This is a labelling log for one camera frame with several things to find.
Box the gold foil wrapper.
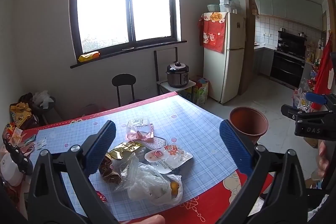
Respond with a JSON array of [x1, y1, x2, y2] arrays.
[[98, 141, 147, 185]]

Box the small white side table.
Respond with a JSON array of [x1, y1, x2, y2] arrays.
[[157, 80, 197, 98]]

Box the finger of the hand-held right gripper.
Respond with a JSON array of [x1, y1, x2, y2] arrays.
[[281, 104, 327, 123], [305, 92, 328, 111]]

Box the person's right hand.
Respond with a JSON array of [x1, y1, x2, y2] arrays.
[[316, 140, 331, 180]]

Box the person's left hand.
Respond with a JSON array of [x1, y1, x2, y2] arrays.
[[123, 214, 166, 224]]

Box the black round chair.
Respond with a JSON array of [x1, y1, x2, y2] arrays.
[[112, 73, 137, 107]]

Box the white storage boxes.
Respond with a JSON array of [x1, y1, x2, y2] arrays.
[[218, 0, 231, 12]]

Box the yellow snack packets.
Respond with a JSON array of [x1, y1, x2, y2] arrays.
[[10, 102, 33, 130]]

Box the red hanging apron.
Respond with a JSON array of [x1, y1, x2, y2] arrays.
[[314, 39, 334, 110]]

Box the plastic bags on floor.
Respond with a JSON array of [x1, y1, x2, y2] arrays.
[[293, 80, 315, 112]]

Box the dark packet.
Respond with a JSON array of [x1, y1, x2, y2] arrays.
[[5, 140, 33, 174]]

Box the brown plastic bin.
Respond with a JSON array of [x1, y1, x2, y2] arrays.
[[229, 106, 269, 144]]

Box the dark framed window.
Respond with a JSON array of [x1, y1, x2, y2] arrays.
[[69, 0, 187, 68]]

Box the yellow packet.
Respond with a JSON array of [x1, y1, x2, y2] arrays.
[[78, 51, 101, 63]]

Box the grey mesh pad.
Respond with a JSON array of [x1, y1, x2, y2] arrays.
[[144, 136, 168, 150]]

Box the black metal rack frame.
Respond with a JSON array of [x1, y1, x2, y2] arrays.
[[154, 47, 179, 83]]

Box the red printed cloth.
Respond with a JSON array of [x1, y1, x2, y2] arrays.
[[198, 12, 227, 53]]

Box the cream refrigerator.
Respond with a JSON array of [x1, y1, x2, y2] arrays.
[[201, 11, 247, 104]]

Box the red snack packet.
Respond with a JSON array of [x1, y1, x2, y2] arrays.
[[2, 122, 24, 146]]

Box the green white sack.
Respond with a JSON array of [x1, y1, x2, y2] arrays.
[[193, 82, 209, 105]]

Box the brown door frame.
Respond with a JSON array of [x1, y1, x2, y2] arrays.
[[241, 0, 334, 96]]

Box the black oven stove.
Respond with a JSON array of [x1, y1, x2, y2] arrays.
[[270, 49, 306, 88]]

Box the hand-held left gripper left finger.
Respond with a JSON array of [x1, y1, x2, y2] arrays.
[[28, 120, 120, 224]]

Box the black range hood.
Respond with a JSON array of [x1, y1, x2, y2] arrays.
[[278, 31, 307, 52]]

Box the red foil wrapper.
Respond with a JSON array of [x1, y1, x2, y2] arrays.
[[94, 190, 109, 203]]

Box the hanging paper sheet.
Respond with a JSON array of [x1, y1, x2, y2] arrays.
[[251, 0, 260, 18]]

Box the white cap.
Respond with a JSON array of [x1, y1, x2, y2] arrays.
[[0, 153, 24, 186]]

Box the silver electric pressure cooker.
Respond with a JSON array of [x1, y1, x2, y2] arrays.
[[166, 62, 190, 88]]

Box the blue plaid table mat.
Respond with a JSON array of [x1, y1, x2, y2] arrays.
[[20, 94, 238, 222]]

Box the bottles on kitchen shelf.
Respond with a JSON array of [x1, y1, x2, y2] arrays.
[[306, 38, 326, 69]]

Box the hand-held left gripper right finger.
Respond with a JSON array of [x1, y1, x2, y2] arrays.
[[219, 119, 309, 224]]

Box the pink clear plastic cup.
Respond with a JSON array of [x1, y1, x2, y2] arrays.
[[125, 118, 155, 141]]

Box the clear plastic bag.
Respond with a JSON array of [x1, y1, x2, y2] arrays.
[[230, 0, 241, 14]]

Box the kitchen wall cabinets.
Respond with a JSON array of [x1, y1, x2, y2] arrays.
[[253, 0, 323, 30]]

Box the black bin with white bag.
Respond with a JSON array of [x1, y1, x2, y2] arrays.
[[31, 90, 57, 115]]

